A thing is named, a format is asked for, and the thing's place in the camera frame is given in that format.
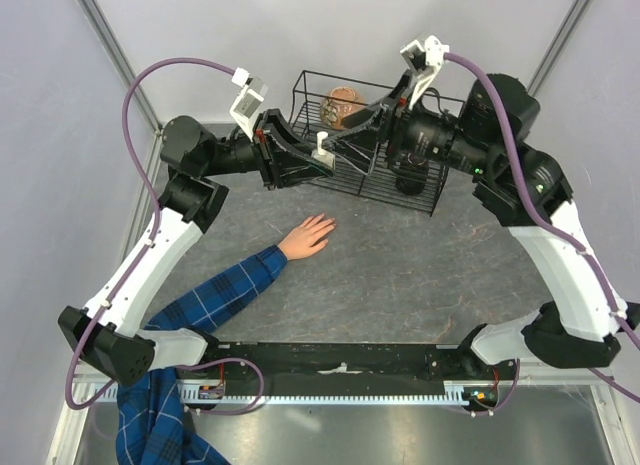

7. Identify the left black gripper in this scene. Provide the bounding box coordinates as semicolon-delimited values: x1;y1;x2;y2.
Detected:
202;108;336;190

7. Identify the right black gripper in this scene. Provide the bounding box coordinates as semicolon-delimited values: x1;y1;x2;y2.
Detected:
323;68;496;178

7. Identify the nail polish bottle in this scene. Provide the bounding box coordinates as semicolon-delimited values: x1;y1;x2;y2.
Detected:
312;149;335;169

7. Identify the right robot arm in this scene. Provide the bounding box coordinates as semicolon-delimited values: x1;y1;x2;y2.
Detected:
325;73;639;379

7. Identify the blue plaid sleeve forearm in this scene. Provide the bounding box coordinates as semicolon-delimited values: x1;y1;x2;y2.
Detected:
115;245;288;464

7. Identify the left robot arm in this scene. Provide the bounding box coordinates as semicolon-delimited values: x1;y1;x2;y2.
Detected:
58;110;334;386

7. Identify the mannequin hand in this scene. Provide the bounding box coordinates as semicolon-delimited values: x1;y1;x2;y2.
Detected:
278;214;336;261

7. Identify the brown ceramic bowl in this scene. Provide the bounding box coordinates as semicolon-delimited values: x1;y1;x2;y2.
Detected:
320;87;365;130

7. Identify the black mug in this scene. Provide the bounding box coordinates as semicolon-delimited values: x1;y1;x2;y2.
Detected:
392;154;429;196

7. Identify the black wire rack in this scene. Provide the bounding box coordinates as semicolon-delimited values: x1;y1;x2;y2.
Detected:
289;70;448;215

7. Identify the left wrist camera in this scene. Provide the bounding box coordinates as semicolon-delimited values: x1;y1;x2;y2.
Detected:
229;68;268;139

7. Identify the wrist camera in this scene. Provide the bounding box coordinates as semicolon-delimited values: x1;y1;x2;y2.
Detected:
400;34;450;110
229;68;268;139

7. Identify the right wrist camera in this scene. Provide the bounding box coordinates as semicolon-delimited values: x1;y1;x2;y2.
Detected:
400;34;450;110

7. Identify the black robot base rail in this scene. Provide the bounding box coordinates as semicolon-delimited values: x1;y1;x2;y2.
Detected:
178;342;517;408

